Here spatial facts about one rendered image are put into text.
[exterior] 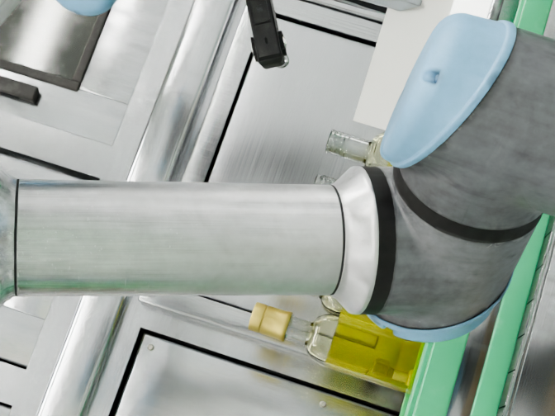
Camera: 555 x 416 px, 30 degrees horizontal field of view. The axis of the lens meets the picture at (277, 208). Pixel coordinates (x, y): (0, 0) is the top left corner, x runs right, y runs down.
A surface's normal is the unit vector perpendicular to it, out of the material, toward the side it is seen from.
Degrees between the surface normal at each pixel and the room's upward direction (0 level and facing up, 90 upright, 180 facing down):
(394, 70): 90
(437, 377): 90
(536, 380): 90
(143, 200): 92
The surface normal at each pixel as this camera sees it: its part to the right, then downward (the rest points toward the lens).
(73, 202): 0.18, -0.58
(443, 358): -0.01, -0.25
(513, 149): -0.24, 0.45
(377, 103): -0.12, 0.07
